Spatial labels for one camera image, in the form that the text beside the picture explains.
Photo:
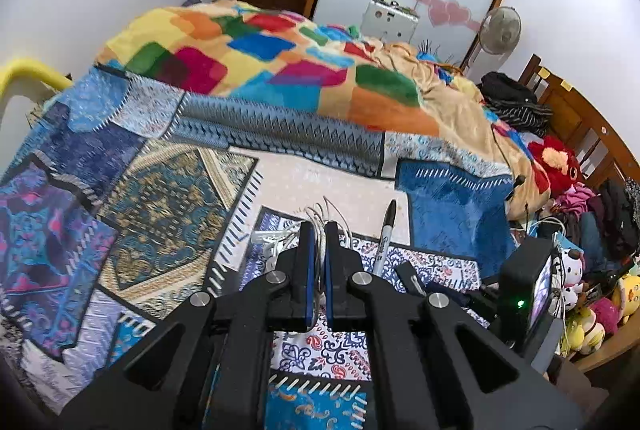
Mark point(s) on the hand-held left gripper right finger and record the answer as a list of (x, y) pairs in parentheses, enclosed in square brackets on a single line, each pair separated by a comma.
[(330, 265)]

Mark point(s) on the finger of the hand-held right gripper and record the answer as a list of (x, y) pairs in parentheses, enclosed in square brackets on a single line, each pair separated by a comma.
[(411, 279), (452, 296)]

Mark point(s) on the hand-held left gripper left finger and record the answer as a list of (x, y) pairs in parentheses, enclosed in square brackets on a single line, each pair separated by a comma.
[(310, 265)]

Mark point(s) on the black marker pen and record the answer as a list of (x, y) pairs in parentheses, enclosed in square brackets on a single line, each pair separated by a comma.
[(386, 235)]

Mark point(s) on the white spotted plush toy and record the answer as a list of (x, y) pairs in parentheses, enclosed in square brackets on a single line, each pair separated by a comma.
[(570, 270)]

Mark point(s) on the yellow green plush toy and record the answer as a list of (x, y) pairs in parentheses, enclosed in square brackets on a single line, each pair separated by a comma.
[(582, 330)]

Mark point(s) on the pink plush toy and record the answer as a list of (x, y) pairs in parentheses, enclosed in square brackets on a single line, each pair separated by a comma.
[(605, 315)]

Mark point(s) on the pink purple clothes pile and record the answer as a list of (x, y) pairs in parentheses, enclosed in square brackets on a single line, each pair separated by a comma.
[(575, 205)]

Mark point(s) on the black garment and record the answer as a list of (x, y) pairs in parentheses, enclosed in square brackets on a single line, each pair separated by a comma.
[(617, 215)]

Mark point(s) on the red plush toy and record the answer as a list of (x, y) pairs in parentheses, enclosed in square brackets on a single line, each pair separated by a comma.
[(555, 165)]

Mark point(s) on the black white striped cloth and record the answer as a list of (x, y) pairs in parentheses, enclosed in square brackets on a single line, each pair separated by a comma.
[(525, 117)]

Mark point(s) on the blue patterned bed sheet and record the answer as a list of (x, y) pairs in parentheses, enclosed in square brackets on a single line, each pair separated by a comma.
[(150, 190)]

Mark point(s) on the brown wooden headboard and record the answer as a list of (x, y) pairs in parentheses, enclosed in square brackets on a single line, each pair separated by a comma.
[(575, 110)]

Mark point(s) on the black bag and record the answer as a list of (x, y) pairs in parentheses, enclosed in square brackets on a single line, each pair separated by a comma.
[(507, 86)]

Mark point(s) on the colourful patchwork fleece blanket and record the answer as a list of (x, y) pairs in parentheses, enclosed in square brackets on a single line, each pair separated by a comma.
[(300, 60)]

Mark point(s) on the grey standing fan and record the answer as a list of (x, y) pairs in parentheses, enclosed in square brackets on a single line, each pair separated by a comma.
[(500, 30)]

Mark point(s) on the grey metal box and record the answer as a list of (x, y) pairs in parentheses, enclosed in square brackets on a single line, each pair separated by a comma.
[(390, 20)]

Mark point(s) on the yellow foam tube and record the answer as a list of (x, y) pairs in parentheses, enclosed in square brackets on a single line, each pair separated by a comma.
[(30, 72)]

